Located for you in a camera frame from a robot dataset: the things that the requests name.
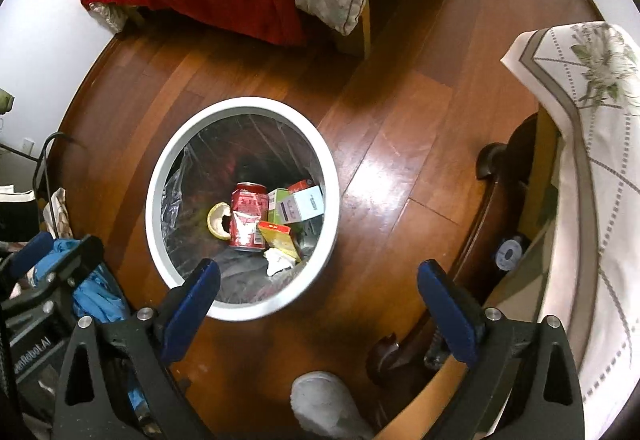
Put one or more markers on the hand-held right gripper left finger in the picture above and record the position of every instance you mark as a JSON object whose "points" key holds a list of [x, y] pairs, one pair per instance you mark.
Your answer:
{"points": [[192, 310]]}

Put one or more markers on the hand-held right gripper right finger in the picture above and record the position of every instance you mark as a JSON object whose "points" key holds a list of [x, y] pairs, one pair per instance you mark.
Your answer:
{"points": [[447, 310]]}

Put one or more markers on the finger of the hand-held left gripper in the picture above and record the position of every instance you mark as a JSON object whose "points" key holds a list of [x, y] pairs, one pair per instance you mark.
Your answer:
{"points": [[30, 252], [75, 260]]}

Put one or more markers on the yellow fruit peel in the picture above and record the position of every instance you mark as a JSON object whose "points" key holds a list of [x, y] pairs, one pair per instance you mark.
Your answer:
{"points": [[216, 220]]}

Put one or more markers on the white paper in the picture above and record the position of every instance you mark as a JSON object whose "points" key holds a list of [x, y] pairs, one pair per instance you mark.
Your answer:
{"points": [[277, 262]]}

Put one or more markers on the red soda can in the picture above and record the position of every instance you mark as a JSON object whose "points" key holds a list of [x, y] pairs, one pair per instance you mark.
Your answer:
{"points": [[247, 215]]}

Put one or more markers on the yellow box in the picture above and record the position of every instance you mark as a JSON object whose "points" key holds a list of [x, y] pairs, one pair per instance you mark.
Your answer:
{"points": [[277, 235]]}

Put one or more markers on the green box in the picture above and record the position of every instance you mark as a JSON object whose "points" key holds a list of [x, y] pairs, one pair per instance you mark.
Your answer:
{"points": [[275, 205]]}

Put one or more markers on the small white box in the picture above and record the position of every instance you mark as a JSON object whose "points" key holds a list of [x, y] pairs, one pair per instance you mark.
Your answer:
{"points": [[300, 205]]}

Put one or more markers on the white rimmed round trash bin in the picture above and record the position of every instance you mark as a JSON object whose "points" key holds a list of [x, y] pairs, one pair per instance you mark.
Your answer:
{"points": [[240, 106]]}

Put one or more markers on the black bag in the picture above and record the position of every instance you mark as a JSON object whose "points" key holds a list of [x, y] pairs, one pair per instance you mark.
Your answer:
{"points": [[17, 217]]}

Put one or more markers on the blue cloth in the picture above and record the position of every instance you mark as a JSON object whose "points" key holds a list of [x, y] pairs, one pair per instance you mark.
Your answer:
{"points": [[95, 295]]}

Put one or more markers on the beige patterned cloth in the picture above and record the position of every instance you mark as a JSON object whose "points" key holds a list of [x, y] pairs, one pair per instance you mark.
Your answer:
{"points": [[59, 215]]}

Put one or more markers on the black metal rack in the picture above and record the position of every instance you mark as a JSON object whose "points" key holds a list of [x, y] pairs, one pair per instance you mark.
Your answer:
{"points": [[42, 160]]}

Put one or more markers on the dark wooden chair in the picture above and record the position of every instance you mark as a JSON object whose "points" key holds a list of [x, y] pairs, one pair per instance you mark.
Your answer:
{"points": [[500, 200]]}

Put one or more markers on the clear plastic bin liner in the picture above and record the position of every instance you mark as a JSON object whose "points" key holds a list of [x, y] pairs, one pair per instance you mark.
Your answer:
{"points": [[200, 155]]}

